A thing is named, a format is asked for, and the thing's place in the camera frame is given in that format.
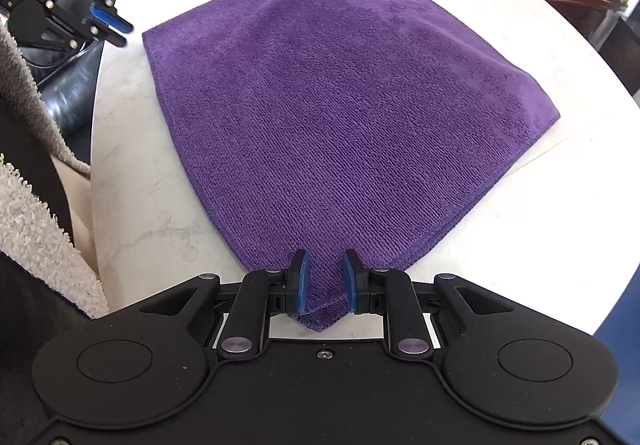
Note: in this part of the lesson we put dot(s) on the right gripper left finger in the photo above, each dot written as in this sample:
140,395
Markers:
251,304

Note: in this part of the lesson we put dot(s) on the black water dispenser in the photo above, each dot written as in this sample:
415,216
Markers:
621,51

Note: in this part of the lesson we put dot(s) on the black leather chair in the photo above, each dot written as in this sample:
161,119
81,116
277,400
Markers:
67,86

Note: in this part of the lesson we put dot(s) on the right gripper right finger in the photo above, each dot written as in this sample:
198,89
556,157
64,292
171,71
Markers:
388,293

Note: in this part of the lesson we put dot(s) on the blue table mat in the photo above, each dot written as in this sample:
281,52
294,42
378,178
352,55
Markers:
620,332

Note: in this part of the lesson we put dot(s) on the purple towel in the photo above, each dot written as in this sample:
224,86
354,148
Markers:
329,125

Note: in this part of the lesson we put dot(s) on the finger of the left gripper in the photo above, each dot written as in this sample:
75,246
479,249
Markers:
112,20
106,34

